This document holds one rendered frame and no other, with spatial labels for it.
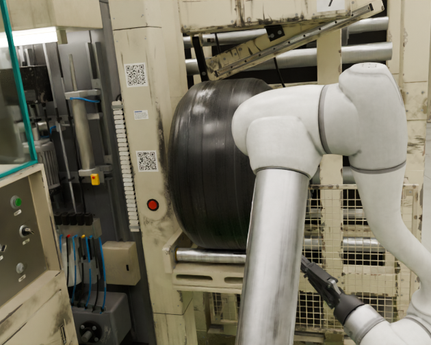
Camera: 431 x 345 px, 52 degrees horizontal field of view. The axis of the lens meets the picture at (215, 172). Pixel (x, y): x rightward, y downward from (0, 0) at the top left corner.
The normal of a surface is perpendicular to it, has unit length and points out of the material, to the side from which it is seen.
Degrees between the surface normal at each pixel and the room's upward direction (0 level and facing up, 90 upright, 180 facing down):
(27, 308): 90
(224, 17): 90
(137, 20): 90
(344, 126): 94
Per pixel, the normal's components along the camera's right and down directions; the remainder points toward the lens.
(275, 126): -0.47, -0.20
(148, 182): -0.25, 0.28
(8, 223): 0.96, -0.01
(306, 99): -0.30, -0.47
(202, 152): -0.26, -0.11
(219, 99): -0.21, -0.66
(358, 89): -0.49, 0.04
